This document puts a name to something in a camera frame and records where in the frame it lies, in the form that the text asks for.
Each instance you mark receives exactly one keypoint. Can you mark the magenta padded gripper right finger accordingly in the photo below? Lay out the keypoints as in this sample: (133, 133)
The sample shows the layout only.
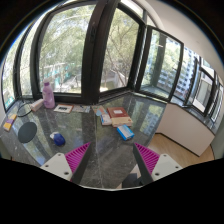
(153, 166)

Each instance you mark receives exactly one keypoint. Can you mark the purple plastic bottle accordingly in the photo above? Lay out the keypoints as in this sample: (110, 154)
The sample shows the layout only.
(48, 95)

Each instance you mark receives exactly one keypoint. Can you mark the red book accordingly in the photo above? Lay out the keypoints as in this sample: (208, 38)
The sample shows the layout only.
(116, 112)

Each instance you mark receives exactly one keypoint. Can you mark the tan wooden box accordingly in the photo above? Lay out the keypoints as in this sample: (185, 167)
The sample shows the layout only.
(118, 121)

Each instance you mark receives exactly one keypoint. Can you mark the white and blue packet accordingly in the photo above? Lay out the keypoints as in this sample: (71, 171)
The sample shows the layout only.
(103, 115)

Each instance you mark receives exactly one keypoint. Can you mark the yellow and purple small box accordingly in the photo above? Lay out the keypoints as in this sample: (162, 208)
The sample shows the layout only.
(9, 123)

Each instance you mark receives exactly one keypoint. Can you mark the flat card with red border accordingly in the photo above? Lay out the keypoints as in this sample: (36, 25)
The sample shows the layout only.
(63, 108)

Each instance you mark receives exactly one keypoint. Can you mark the blue and white box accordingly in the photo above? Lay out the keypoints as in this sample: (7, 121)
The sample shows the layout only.
(125, 132)

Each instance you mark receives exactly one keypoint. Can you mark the black window frame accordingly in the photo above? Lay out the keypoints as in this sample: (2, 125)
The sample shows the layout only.
(156, 62)

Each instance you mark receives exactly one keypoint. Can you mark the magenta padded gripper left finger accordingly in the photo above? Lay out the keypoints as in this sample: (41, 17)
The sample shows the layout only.
(69, 166)

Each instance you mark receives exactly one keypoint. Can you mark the round black mouse pad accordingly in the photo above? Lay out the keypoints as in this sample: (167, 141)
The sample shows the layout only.
(27, 132)

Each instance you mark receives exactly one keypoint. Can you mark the white box beside bottle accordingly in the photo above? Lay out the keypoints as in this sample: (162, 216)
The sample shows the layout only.
(36, 105)

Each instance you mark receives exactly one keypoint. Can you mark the flat grey booklet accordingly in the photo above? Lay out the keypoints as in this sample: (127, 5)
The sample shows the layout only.
(81, 109)

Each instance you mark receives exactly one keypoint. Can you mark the blue and white computer mouse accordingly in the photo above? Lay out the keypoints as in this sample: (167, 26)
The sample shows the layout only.
(57, 138)

